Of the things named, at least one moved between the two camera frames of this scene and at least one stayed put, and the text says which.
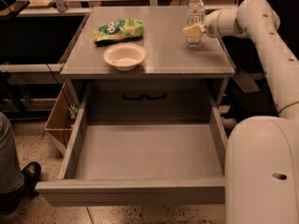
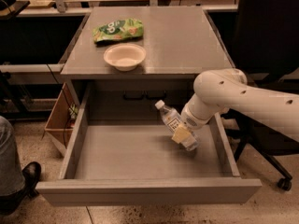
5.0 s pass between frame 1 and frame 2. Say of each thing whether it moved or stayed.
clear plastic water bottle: moved
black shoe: stayed
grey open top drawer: stayed
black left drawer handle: stayed
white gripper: moved
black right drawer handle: stayed
